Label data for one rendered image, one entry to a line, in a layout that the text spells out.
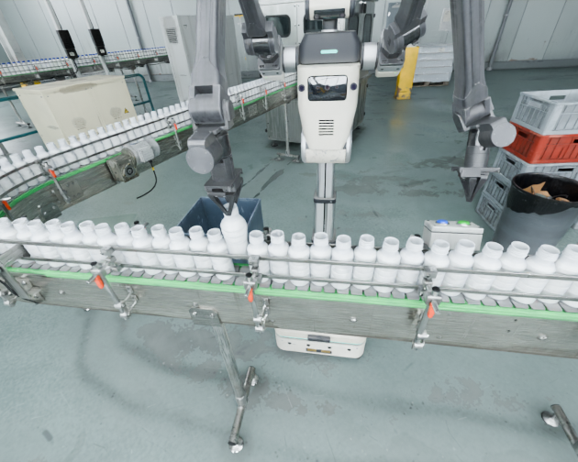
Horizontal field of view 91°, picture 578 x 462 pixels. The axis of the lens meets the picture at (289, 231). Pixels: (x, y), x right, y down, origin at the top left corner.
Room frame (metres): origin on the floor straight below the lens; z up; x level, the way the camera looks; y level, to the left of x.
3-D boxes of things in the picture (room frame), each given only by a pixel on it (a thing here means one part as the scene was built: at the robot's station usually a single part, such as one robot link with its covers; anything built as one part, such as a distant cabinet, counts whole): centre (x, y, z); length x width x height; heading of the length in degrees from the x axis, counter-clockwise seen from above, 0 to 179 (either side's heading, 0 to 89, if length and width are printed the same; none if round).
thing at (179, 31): (6.78, 1.75, 0.96); 0.82 x 0.50 x 1.91; 151
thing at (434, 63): (9.55, -4.36, 0.50); 1.24 x 1.03 x 1.00; 82
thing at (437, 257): (0.53, -0.37, 1.08); 0.06 x 0.06 x 0.17
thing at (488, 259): (0.51, -0.49, 1.08); 0.06 x 0.06 x 0.17
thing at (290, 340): (1.22, -0.19, 0.24); 0.68 x 0.53 x 0.41; 169
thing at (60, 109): (4.22, 2.70, 0.59); 1.10 x 0.62 x 1.18; 151
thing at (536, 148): (2.18, -2.19, 0.78); 0.61 x 0.41 x 0.22; 86
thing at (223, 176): (0.64, 0.15, 1.35); 0.10 x 0.07 x 0.07; 169
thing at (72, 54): (5.82, 3.54, 1.55); 0.17 x 0.15 x 0.42; 151
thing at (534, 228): (1.69, -1.83, 0.32); 0.45 x 0.45 x 0.64
